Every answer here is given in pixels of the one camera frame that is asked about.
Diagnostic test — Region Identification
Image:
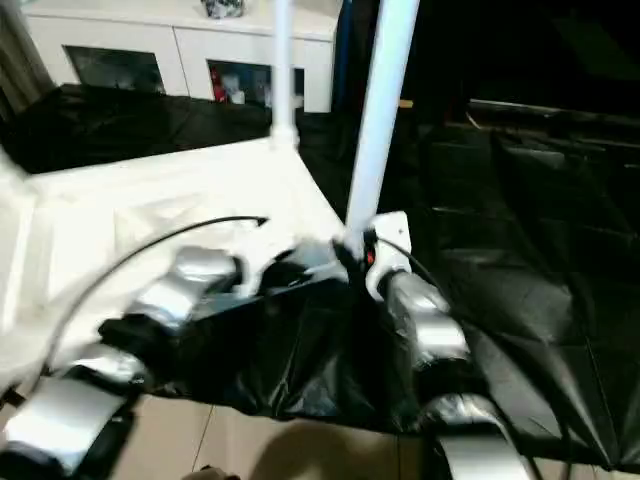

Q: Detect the white plastic table leg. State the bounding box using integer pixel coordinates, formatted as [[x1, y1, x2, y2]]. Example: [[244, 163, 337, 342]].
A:
[[342, 0, 421, 249], [268, 0, 302, 151], [0, 147, 29, 186]]

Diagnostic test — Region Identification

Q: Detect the white plastic table top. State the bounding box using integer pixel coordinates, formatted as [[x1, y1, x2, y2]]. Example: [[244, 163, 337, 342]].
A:
[[0, 137, 351, 401]]

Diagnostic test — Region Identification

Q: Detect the black plastic mat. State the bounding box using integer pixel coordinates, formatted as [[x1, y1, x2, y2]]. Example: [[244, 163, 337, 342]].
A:
[[0, 82, 640, 469]]

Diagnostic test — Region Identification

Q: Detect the black horizontal bar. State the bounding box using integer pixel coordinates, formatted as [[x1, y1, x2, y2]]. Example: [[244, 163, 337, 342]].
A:
[[467, 98, 640, 126]]

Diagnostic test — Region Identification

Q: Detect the white glass-door cabinet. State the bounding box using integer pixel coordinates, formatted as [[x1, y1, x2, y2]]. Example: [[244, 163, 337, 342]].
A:
[[24, 0, 336, 114]]

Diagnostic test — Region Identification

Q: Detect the dark furniture with brass label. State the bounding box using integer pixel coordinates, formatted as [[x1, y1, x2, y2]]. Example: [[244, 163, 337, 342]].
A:
[[329, 0, 640, 124]]

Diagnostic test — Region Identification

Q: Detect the dark patterned bundle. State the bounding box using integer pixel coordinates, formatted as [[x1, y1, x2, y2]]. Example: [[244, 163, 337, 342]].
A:
[[200, 0, 246, 17]]

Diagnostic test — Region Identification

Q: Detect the grey curtain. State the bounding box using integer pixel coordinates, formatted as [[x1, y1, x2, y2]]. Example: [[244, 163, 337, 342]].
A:
[[0, 0, 54, 119]]

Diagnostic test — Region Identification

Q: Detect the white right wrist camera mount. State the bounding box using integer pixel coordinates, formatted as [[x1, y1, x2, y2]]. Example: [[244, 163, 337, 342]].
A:
[[363, 210, 412, 302]]

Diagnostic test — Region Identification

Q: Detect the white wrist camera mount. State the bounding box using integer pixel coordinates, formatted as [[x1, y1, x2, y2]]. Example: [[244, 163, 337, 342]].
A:
[[363, 210, 412, 302], [234, 234, 301, 301]]

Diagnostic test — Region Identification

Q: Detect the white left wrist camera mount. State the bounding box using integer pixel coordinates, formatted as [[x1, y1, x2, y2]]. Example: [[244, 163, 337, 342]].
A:
[[234, 234, 301, 301]]

